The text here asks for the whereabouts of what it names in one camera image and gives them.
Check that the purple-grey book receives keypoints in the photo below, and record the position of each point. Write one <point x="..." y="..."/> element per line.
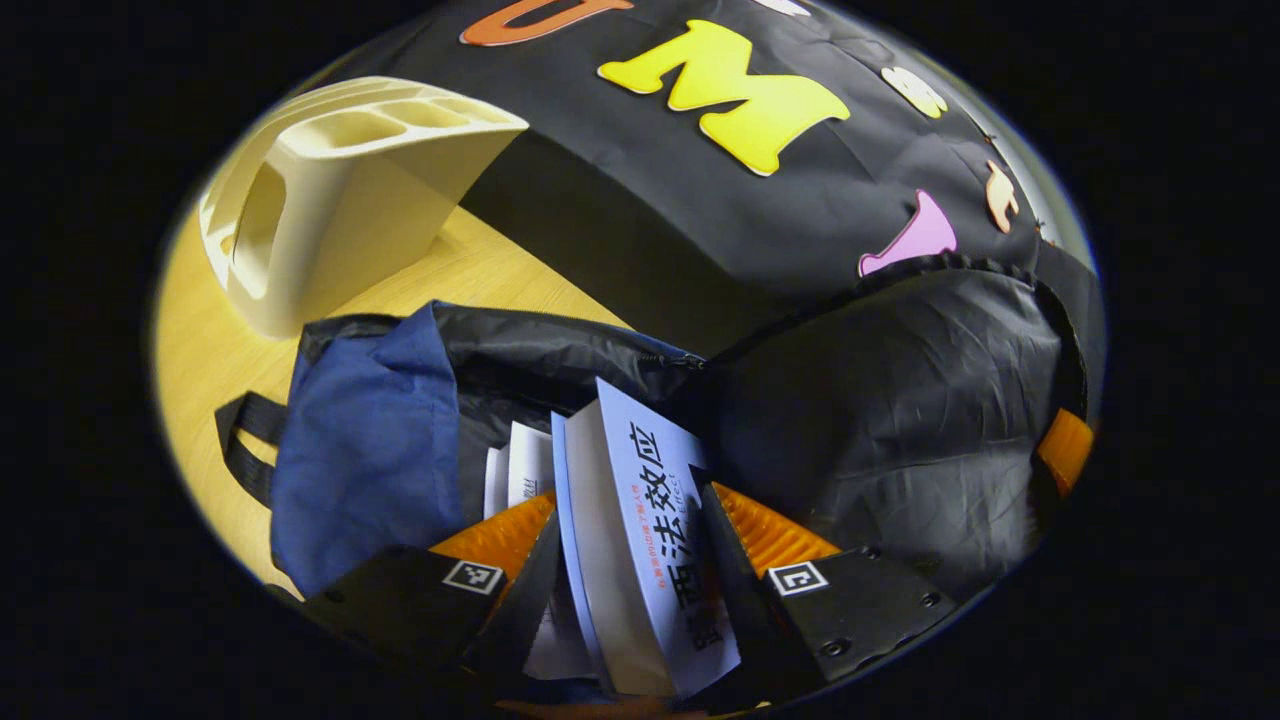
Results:
<point x="640" y="520"/>

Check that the black backdrop cloth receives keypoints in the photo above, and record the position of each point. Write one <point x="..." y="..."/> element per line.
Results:
<point x="620" y="200"/>

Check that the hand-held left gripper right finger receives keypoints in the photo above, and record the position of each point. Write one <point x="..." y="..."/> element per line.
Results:
<point x="752" y="590"/>

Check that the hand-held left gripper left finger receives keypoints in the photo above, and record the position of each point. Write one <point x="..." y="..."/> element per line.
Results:
<point x="520" y="600"/>

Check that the white book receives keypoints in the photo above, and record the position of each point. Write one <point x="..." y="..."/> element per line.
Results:
<point x="525" y="465"/>

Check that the blue schoolbag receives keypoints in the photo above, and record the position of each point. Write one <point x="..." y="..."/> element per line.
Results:
<point x="370" y="450"/>

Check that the white plastic bookshelf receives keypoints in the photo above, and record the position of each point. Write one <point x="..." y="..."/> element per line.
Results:
<point x="380" y="200"/>

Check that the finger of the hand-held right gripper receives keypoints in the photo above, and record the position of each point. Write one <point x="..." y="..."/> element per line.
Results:
<point x="1065" y="450"/>

